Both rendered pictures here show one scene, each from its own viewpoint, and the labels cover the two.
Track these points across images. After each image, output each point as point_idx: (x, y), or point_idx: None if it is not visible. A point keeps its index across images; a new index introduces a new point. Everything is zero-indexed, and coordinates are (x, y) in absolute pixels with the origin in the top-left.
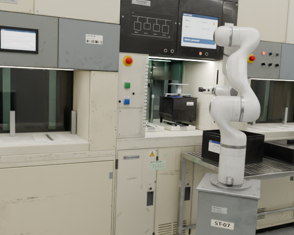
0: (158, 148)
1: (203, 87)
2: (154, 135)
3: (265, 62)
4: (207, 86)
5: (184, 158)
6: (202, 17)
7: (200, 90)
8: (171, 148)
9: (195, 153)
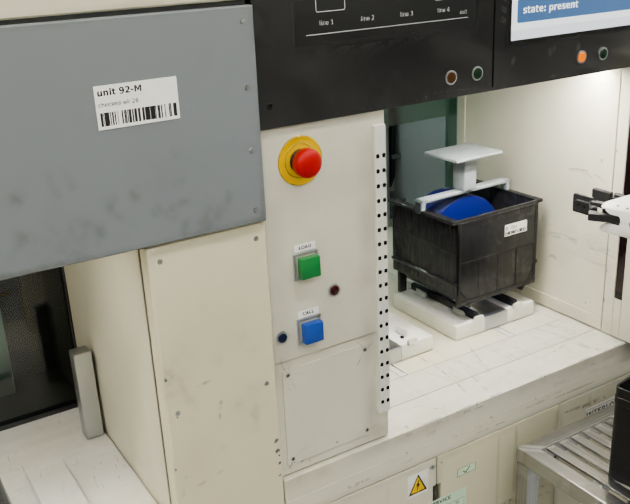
0: (438, 455)
1: (607, 207)
2: (418, 409)
3: None
4: (580, 156)
5: (532, 471)
6: None
7: (596, 221)
8: (484, 442)
9: (573, 449)
